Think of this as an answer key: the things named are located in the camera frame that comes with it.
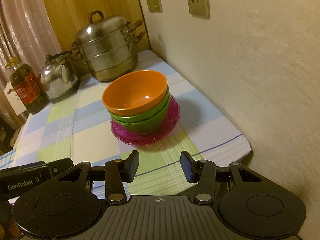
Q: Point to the large cooking oil bottle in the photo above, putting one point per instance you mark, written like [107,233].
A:
[26,85]

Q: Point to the white wooden chair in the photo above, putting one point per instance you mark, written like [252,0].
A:
[14,100]

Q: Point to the beige wall light switch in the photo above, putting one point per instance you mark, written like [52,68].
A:
[154,6]

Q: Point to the stainless steel kettle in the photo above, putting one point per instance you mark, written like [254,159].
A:
[57,77]

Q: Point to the stainless steel steamer pot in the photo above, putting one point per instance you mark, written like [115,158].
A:
[107,46]

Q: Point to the beige wall socket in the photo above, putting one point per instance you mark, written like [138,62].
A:
[199,8]

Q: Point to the pink transparent patterned plate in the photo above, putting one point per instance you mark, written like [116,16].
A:
[173,111]

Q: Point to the orange plastic bowl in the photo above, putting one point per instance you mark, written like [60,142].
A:
[135,93]

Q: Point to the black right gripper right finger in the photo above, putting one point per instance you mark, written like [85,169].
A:
[205,174]

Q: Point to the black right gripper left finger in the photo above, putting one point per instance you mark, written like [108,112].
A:
[115,173]

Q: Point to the checkered pastel tablecloth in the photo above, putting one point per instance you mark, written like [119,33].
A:
[81,128]

